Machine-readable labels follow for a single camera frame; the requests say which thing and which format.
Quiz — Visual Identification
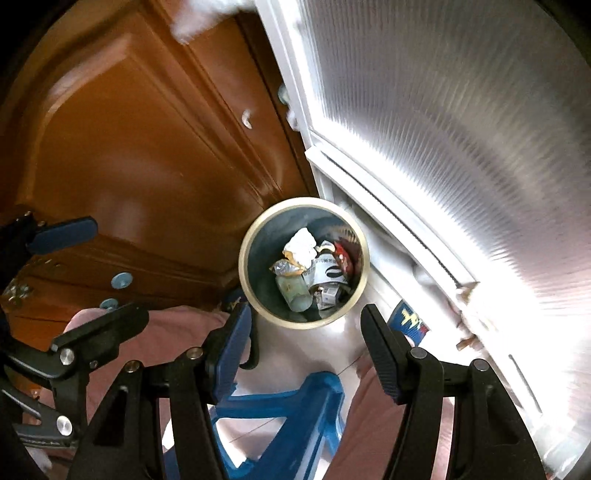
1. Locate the white frosted glass door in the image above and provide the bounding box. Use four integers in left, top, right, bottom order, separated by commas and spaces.
256, 1, 590, 479

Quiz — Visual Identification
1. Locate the brown wooden cabinet door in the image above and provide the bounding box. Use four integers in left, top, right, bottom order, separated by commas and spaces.
1, 1, 315, 326

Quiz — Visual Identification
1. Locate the round trash bin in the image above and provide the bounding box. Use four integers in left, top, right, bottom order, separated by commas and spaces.
238, 197, 370, 330

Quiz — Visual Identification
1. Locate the green plastic cup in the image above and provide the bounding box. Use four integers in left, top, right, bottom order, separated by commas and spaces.
276, 273, 312, 313

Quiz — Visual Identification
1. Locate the white paper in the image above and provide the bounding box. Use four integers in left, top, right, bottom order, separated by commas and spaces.
283, 227, 317, 270

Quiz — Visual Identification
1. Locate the white plastic bag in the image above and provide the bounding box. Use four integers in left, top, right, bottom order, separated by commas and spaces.
170, 0, 256, 44

